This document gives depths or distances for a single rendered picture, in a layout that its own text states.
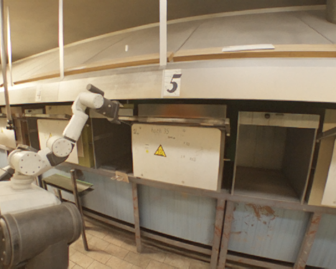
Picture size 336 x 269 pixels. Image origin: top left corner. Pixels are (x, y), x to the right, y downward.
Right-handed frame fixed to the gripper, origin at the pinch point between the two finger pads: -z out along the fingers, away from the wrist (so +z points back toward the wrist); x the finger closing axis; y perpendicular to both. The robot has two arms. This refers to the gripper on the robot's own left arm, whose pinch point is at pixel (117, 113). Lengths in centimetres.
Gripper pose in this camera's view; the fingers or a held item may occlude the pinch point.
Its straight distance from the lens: 106.3
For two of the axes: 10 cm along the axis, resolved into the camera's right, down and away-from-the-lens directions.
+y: -9.3, -0.7, 3.7
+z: -3.5, -1.9, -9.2
